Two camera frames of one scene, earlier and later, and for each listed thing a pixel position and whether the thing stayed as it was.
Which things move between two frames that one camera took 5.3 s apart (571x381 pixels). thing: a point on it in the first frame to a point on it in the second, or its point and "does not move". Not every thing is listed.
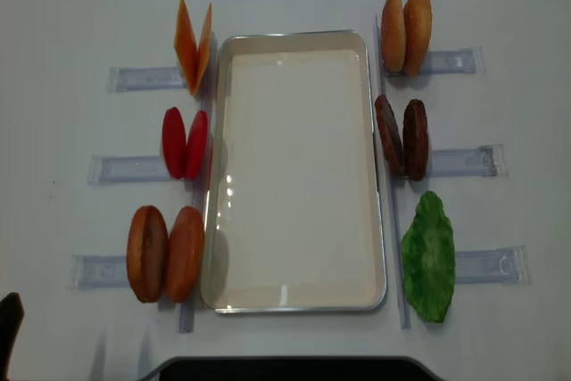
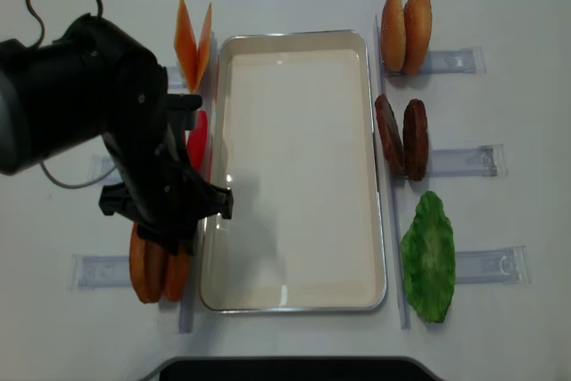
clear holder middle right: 487,161 does not move
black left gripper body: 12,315 to 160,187
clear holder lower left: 98,271 does not move
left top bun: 393,33 does not move
